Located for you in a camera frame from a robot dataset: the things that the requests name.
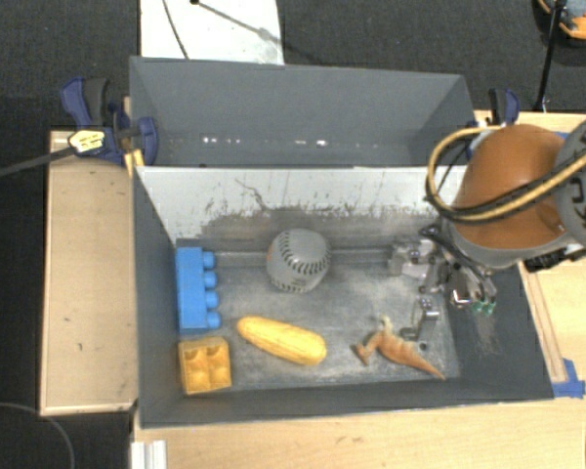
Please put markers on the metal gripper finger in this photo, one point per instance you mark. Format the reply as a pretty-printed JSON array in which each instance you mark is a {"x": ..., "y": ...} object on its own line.
[
  {"x": 427, "y": 320},
  {"x": 410, "y": 261}
]

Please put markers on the orange toy dinosaur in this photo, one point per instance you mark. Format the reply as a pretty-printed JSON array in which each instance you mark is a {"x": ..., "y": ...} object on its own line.
[{"x": 400, "y": 351}]

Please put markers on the grey baseball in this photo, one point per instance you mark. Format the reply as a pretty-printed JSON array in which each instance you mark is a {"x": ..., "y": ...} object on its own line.
[{"x": 298, "y": 261}]

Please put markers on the yellow toy corn cob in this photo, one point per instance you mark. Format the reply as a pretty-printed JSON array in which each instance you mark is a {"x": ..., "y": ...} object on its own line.
[{"x": 283, "y": 341}]

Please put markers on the grey metal bin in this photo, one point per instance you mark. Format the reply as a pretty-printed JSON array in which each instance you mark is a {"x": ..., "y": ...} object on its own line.
[{"x": 293, "y": 115}]

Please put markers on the blue toy brick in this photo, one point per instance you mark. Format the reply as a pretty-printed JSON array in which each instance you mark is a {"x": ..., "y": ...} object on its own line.
[{"x": 191, "y": 291}]

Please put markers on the yellow toy brick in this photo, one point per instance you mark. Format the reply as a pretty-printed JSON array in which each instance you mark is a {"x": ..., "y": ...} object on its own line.
[{"x": 204, "y": 365}]

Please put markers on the pale wood board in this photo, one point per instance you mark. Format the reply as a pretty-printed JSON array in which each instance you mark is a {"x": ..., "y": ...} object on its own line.
[{"x": 88, "y": 271}]

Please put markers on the black cylinder on white bracket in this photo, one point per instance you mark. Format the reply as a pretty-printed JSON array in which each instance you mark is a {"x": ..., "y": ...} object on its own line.
[{"x": 547, "y": 262}]

